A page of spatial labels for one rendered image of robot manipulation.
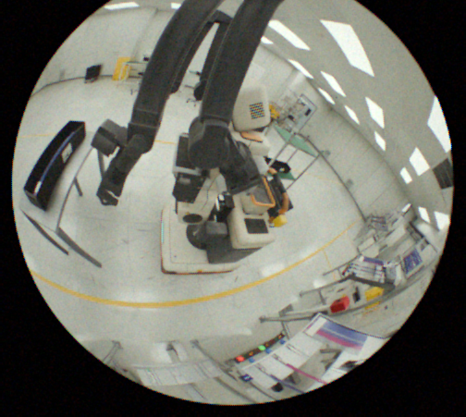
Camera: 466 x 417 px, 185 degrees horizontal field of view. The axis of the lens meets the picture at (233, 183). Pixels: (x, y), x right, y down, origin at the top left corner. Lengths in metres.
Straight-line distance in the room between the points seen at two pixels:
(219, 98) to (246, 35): 0.12
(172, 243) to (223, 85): 1.09
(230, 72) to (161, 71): 0.11
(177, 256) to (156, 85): 1.07
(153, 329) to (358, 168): 9.55
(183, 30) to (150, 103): 0.13
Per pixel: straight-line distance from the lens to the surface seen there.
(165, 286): 1.39
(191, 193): 0.58
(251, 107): 0.43
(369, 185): 9.07
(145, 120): 0.27
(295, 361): 0.98
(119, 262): 1.44
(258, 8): 0.28
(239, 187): 0.35
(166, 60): 0.25
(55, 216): 0.80
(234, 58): 0.25
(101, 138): 0.34
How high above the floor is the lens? 1.39
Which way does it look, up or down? 38 degrees down
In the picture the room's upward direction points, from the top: 36 degrees clockwise
